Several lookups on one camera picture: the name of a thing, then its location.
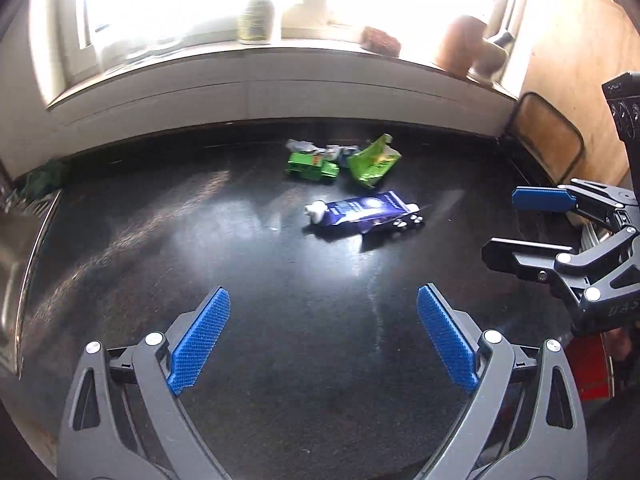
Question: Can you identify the green cloth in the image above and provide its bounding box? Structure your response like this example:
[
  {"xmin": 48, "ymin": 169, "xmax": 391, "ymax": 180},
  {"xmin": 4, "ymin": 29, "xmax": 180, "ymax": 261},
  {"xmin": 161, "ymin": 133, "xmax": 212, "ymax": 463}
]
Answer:
[{"xmin": 25, "ymin": 159, "xmax": 71, "ymax": 198}]

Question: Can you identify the white bottle with green cap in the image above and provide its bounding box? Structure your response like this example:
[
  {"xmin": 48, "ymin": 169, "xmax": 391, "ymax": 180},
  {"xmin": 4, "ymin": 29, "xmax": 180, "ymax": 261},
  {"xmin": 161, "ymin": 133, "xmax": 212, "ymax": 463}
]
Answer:
[{"xmin": 237, "ymin": 0, "xmax": 278, "ymax": 46}]

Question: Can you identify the green cartoon carton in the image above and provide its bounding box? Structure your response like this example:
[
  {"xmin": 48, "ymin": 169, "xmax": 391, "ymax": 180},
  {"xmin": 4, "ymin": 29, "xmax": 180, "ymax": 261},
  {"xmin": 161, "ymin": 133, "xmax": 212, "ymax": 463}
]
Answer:
[{"xmin": 285, "ymin": 152, "xmax": 342, "ymax": 187}]

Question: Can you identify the steel sink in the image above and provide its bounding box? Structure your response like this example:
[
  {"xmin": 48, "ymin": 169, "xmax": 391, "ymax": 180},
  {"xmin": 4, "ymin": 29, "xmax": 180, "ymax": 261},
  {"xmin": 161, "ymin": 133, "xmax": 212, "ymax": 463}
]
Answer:
[{"xmin": 0, "ymin": 185, "xmax": 63, "ymax": 381}]

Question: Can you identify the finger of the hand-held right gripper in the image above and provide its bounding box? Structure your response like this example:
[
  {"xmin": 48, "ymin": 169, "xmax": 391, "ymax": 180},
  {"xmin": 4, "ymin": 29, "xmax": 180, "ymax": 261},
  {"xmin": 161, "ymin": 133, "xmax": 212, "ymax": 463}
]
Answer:
[
  {"xmin": 481, "ymin": 226, "xmax": 640, "ymax": 307},
  {"xmin": 511, "ymin": 177, "xmax": 640, "ymax": 233}
]

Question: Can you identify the green carton box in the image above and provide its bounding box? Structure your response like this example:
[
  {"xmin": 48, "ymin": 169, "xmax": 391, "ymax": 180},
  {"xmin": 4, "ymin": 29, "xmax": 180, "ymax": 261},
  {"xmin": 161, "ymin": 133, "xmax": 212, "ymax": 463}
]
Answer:
[{"xmin": 347, "ymin": 133, "xmax": 402, "ymax": 189}]

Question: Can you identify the blue toothpaste tube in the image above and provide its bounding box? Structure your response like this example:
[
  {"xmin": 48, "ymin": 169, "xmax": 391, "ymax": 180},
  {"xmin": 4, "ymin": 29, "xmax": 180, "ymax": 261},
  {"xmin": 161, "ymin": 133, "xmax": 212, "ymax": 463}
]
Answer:
[{"xmin": 306, "ymin": 191, "xmax": 426, "ymax": 236}]

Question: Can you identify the wooden canister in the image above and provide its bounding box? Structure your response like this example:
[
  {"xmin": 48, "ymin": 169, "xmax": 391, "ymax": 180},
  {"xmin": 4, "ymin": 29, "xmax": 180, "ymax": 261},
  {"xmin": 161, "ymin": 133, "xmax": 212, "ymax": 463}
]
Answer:
[{"xmin": 432, "ymin": 15, "xmax": 487, "ymax": 77}]

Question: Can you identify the grey wrapper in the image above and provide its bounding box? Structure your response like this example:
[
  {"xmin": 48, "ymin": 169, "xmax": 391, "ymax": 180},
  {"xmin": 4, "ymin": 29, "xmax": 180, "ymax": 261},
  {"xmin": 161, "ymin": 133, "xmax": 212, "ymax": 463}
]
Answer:
[{"xmin": 286, "ymin": 139, "xmax": 361, "ymax": 158}]

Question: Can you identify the red bin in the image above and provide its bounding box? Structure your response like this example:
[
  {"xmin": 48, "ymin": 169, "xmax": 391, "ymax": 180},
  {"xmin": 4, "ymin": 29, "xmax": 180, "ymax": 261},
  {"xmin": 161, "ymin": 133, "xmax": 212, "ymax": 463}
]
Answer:
[{"xmin": 570, "ymin": 335, "xmax": 615, "ymax": 402}]

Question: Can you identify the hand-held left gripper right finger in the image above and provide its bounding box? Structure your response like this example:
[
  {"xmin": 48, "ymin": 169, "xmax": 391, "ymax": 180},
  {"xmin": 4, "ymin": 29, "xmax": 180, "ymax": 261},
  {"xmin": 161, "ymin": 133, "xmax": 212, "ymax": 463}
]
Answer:
[{"xmin": 416, "ymin": 284, "xmax": 588, "ymax": 480}]

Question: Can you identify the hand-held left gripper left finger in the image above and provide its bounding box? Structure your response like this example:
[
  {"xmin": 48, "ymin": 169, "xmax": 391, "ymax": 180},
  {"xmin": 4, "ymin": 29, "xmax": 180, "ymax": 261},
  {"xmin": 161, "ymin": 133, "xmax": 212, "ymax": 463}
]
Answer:
[{"xmin": 57, "ymin": 286, "xmax": 233, "ymax": 480}]

